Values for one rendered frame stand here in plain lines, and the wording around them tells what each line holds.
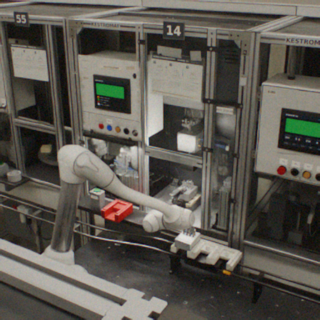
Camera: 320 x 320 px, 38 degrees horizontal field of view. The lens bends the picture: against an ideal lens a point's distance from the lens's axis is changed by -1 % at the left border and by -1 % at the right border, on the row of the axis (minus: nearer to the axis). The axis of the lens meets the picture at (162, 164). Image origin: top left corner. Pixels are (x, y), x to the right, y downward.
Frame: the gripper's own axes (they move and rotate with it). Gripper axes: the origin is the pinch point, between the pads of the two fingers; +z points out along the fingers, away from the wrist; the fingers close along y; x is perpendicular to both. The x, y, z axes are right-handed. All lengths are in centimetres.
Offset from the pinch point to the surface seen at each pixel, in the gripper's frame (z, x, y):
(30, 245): 16, 160, -102
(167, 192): 16.2, 19.8, -11.0
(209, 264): -34, -34, -17
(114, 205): -22.9, 35.2, -6.0
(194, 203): 3.5, -6.6, -5.9
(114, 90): -15, 36, 65
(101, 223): 79, 128, -103
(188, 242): -32.8, -20.7, -8.4
